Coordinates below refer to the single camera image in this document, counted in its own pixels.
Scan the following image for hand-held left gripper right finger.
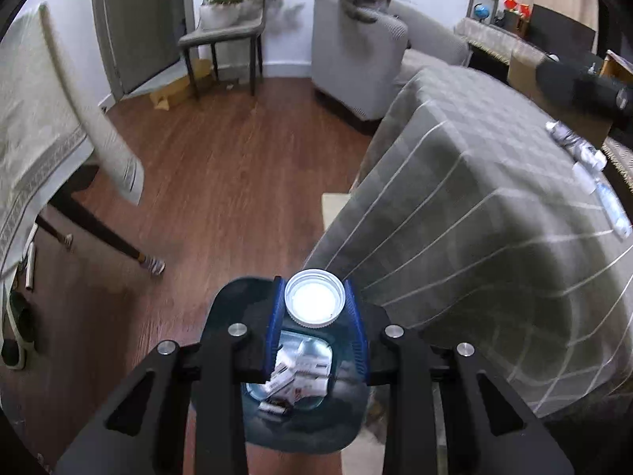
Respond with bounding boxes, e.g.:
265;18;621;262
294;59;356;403
343;279;577;475

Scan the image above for dining table beige tablecloth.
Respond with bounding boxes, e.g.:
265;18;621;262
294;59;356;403
0;2;166;278

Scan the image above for flat cardboard box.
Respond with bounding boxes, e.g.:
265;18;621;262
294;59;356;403
150;58;213;110

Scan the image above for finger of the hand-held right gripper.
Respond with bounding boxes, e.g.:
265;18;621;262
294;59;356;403
535;55;633;127

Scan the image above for silver wrapper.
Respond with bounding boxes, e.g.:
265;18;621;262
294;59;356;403
546;121;584;153

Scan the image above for grey dining chair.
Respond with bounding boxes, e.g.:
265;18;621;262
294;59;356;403
178;0;268;100

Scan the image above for dark slipper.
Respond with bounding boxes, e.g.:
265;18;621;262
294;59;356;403
0;289;38;371

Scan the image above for grey armchair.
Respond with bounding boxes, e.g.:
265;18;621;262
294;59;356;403
311;0;470;134

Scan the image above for white round bottle cap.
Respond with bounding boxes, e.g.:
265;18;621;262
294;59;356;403
284;268;345;328

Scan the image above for plastic bottles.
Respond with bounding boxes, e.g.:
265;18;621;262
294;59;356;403
593;180;633;241

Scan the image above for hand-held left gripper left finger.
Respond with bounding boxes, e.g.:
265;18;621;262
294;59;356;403
54;277;288;475

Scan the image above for black monitor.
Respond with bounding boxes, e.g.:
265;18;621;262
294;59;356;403
527;4;597;56

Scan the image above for pile of small white boxes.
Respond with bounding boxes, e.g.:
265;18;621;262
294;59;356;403
260;331;332;416

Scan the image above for dark teal trash bin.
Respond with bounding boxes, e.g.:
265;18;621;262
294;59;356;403
200;277;371;453

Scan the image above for grey door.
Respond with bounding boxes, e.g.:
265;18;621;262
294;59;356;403
91;0;193;102

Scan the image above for long desk beige cloth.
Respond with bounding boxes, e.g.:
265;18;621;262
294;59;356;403
455;17;633;189

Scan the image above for round table grey checkered tablecloth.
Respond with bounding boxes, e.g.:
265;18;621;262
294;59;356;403
303;66;633;419

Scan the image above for open cardboard box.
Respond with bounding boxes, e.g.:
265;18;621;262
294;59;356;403
601;49;633;78

